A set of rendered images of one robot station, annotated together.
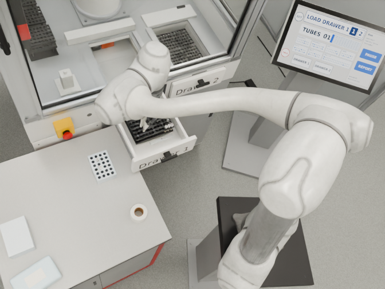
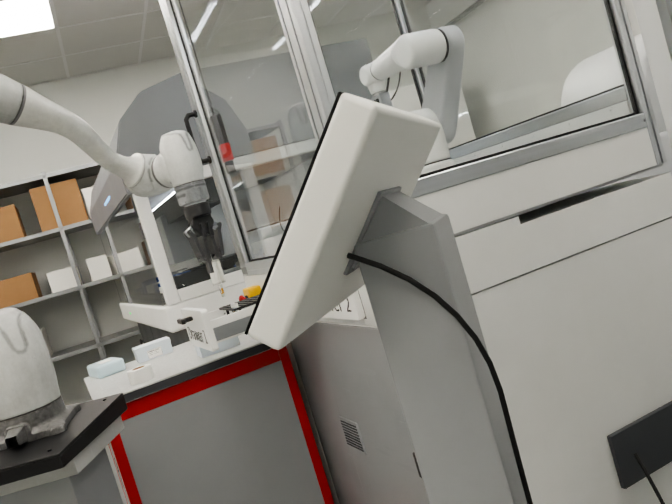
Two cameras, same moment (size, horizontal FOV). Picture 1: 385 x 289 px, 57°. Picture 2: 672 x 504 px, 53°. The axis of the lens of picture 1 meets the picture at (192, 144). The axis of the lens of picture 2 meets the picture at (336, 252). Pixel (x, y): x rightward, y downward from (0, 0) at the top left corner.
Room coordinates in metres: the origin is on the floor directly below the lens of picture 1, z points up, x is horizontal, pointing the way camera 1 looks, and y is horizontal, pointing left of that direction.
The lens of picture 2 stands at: (1.83, -1.40, 1.07)
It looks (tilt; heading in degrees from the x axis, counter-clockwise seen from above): 3 degrees down; 115
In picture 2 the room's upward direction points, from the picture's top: 17 degrees counter-clockwise
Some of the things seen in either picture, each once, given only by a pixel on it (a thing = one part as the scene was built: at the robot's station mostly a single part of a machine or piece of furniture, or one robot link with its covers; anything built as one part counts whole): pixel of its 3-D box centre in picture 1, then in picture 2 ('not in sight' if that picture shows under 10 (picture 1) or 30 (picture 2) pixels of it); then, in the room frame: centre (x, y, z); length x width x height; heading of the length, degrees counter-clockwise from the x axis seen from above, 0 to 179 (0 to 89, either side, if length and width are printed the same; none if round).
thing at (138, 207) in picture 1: (138, 213); (140, 374); (0.42, 0.10, 0.78); 0.07 x 0.07 x 0.04
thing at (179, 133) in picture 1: (143, 115); (269, 307); (0.81, 0.25, 0.86); 0.40 x 0.26 x 0.06; 48
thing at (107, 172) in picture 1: (102, 167); (217, 344); (0.55, 0.32, 0.78); 0.12 x 0.08 x 0.04; 46
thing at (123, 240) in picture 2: not in sight; (229, 231); (-0.18, 1.70, 1.13); 1.78 x 1.14 x 0.45; 138
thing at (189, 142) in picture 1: (164, 153); (198, 328); (0.67, 0.09, 0.87); 0.29 x 0.02 x 0.11; 138
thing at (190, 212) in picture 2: not in sight; (199, 219); (0.71, 0.21, 1.16); 0.08 x 0.07 x 0.09; 76
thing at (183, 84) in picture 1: (197, 82); (331, 296); (1.09, 0.09, 0.87); 0.29 x 0.02 x 0.11; 138
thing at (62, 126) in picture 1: (64, 128); (253, 297); (0.60, 0.51, 0.88); 0.07 x 0.05 x 0.07; 138
